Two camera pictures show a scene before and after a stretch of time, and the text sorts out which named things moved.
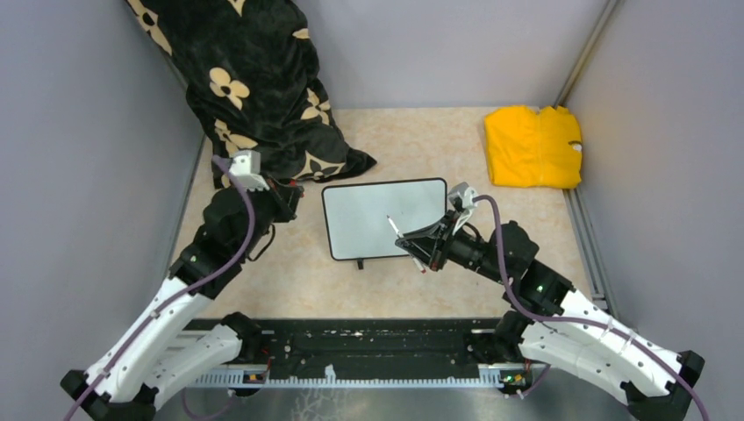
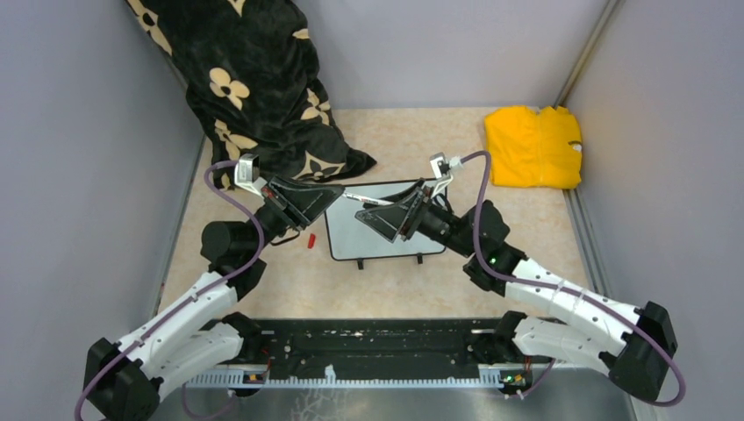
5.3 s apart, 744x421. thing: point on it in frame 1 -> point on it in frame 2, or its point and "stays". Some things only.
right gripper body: (447, 244) -> (423, 217)
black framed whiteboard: (356, 210) stays
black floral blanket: (254, 82) stays
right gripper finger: (429, 232) -> (398, 197)
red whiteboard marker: (418, 266) -> (367, 200)
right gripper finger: (423, 247) -> (387, 220)
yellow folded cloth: (531, 148) stays
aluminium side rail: (594, 267) stays
